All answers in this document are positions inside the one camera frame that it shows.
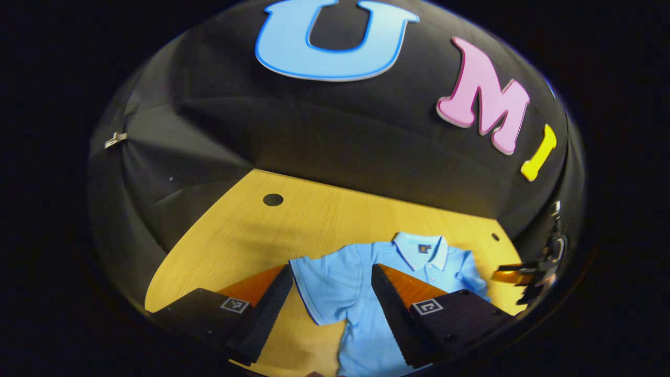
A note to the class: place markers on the black backdrop cloth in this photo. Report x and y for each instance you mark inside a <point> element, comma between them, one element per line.
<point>340,131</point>

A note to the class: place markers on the small cloth clip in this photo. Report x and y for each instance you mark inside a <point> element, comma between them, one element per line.
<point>115,140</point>

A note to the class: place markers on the light blue T-shirt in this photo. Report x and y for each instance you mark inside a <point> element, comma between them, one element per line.
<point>340,283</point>

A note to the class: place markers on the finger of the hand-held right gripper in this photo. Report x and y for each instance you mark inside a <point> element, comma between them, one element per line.
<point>510,275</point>

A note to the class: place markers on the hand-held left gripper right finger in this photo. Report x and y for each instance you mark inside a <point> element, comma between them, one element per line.
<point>395,319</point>

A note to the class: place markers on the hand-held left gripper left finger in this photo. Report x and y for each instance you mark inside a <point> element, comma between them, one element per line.
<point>264,322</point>

